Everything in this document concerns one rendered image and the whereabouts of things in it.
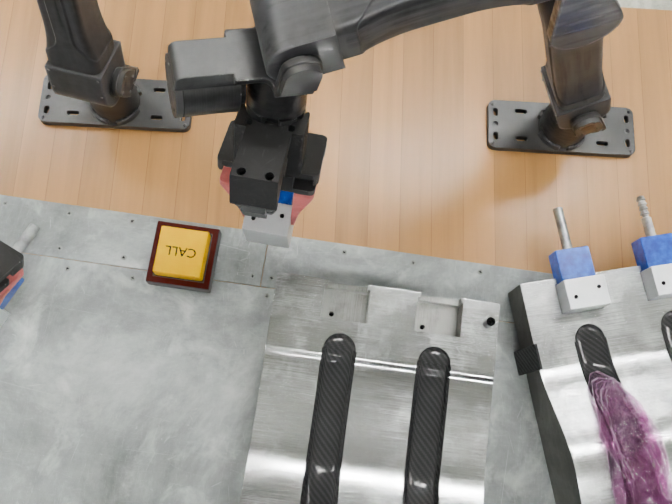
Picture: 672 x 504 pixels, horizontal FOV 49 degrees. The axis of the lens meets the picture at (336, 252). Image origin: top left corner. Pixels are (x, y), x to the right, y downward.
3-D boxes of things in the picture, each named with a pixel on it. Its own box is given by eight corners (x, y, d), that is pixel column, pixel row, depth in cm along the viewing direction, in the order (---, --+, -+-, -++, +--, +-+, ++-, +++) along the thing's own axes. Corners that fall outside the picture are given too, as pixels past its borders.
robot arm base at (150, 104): (180, 106, 92) (186, 55, 94) (17, 97, 92) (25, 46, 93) (190, 132, 100) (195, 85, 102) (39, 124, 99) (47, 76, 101)
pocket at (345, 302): (325, 285, 90) (325, 278, 86) (368, 291, 90) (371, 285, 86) (319, 322, 88) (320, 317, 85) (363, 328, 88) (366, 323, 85)
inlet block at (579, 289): (531, 217, 95) (544, 204, 90) (569, 212, 96) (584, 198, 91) (555, 317, 92) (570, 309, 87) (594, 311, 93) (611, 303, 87)
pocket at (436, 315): (413, 298, 90) (418, 291, 86) (457, 304, 90) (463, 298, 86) (409, 335, 88) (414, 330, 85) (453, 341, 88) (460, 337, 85)
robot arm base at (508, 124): (659, 134, 94) (655, 84, 96) (501, 125, 93) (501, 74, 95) (632, 158, 101) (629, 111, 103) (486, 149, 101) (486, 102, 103)
